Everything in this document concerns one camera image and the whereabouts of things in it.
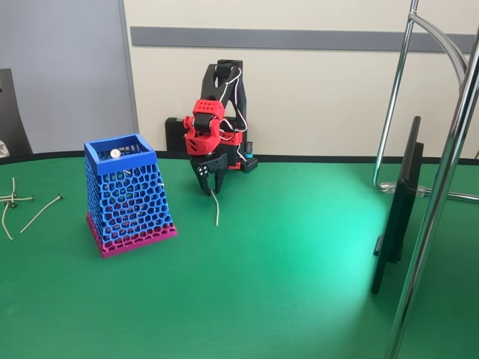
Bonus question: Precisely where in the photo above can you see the black ribbed box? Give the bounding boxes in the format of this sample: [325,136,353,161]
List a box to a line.
[165,117,192,153]

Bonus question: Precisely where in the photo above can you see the clear plastic clip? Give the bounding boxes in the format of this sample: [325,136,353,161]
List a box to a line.
[379,181,431,198]

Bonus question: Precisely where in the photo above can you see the black LED light panel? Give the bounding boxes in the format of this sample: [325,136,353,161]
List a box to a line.
[370,115,426,296]

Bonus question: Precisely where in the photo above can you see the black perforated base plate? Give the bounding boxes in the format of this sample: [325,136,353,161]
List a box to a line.
[239,155,260,175]

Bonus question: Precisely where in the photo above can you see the blue and magenta lattice basket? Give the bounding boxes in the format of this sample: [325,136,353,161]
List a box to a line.
[84,133,179,259]

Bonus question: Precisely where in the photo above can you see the thick chrome pole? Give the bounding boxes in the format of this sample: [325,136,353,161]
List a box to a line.
[383,44,479,359]

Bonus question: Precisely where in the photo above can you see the green table cloth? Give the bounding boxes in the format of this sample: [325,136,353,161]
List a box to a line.
[0,151,479,359]

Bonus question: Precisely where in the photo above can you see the chrome tube stand frame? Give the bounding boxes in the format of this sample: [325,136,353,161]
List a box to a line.
[372,0,479,205]

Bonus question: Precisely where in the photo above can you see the grey wall rail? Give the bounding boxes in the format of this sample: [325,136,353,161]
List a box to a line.
[129,25,479,53]

